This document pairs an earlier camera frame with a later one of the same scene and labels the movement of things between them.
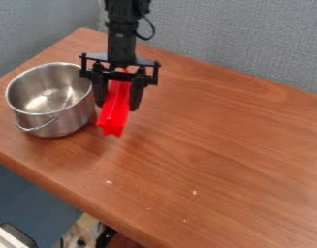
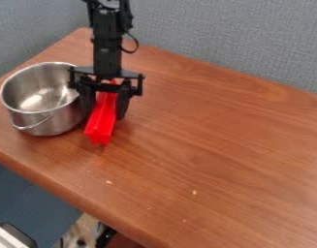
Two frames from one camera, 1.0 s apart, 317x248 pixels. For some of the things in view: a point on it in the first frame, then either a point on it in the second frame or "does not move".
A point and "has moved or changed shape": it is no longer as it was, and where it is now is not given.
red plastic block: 113,109 has moved or changed shape
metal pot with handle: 51,96 does not move
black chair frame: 18,234 does not move
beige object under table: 81,233 does not move
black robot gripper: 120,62 to 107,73
